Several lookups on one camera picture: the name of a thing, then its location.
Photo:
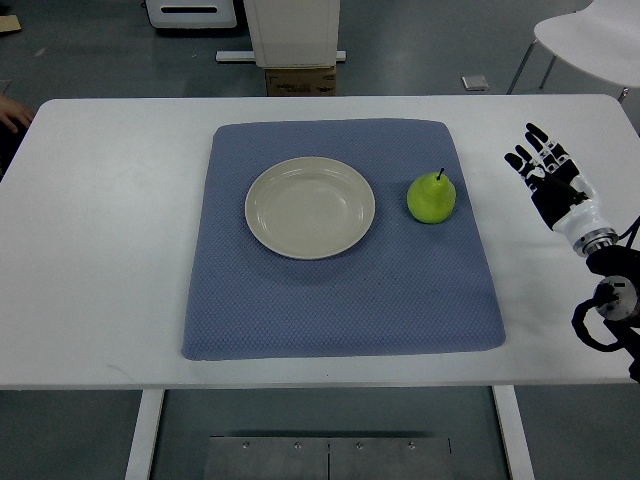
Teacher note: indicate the blue quilted mat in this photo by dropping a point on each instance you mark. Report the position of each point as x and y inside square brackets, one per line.
[406, 288]

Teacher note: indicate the beige round plate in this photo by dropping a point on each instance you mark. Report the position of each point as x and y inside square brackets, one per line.
[309, 208]

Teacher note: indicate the cardboard piece on floor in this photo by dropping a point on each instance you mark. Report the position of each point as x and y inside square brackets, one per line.
[9, 24]

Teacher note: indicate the cardboard box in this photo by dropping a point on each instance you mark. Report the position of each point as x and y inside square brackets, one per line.
[305, 82]

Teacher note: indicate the white appliance with slot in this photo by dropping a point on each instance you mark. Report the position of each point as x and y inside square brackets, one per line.
[191, 14]

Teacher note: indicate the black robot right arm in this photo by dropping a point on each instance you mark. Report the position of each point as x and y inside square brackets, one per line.
[616, 297]

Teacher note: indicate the white table leg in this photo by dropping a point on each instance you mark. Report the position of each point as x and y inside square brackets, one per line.
[512, 433]
[141, 455]

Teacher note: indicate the small grey floor plate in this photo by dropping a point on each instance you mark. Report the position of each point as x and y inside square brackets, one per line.
[475, 83]

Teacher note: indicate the white table right leg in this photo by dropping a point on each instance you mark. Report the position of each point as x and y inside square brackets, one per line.
[512, 433]

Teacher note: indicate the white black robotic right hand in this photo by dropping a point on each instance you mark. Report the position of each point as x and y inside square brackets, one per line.
[564, 197]

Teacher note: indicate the green pear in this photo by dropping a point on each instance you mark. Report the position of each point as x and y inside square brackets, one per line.
[431, 198]

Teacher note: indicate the white chair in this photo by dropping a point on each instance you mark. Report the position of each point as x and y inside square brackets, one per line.
[601, 40]

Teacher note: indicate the person's hand at edge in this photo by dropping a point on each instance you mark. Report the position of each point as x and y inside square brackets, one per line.
[14, 115]

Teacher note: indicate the white table left leg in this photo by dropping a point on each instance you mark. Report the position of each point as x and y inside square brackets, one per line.
[141, 455]

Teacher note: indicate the white cabinet on stand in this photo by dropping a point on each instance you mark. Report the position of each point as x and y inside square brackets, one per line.
[295, 34]

